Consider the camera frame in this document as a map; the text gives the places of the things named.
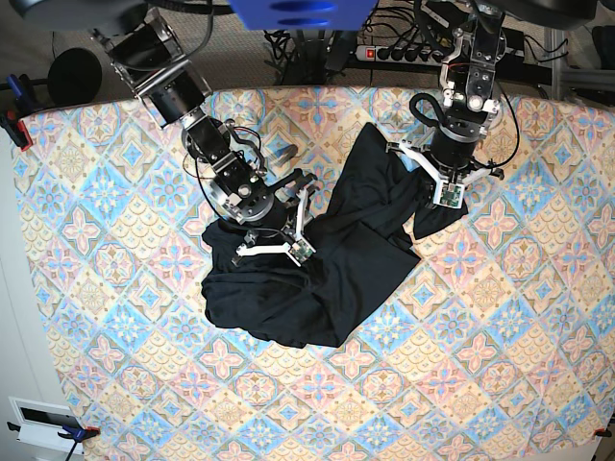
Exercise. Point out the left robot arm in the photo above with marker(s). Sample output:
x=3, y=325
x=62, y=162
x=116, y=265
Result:
x=469, y=65

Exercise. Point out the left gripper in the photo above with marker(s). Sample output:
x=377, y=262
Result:
x=460, y=124

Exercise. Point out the white power strip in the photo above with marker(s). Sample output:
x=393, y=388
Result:
x=408, y=54

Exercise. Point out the patterned colourful tablecloth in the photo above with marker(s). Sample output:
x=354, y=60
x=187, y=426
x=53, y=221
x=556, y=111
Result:
x=499, y=344

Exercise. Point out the black round stool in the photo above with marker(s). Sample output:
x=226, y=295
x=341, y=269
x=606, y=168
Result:
x=74, y=78

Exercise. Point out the red blue clamp top left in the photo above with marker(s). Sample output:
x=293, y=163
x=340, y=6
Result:
x=24, y=103

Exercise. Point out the black clamp bottom right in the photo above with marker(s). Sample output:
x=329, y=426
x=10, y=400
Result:
x=603, y=433

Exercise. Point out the blue clamp bottom left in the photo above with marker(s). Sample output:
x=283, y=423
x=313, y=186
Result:
x=72, y=433

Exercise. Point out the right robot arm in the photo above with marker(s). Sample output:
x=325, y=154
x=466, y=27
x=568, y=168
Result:
x=147, y=55

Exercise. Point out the black t-shirt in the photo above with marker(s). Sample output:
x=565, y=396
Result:
x=363, y=246

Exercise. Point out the white wall vent box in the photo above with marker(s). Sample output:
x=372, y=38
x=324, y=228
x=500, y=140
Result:
x=40, y=424

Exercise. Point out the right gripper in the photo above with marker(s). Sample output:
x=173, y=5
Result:
x=246, y=201

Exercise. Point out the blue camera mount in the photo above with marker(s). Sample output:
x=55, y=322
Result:
x=343, y=15

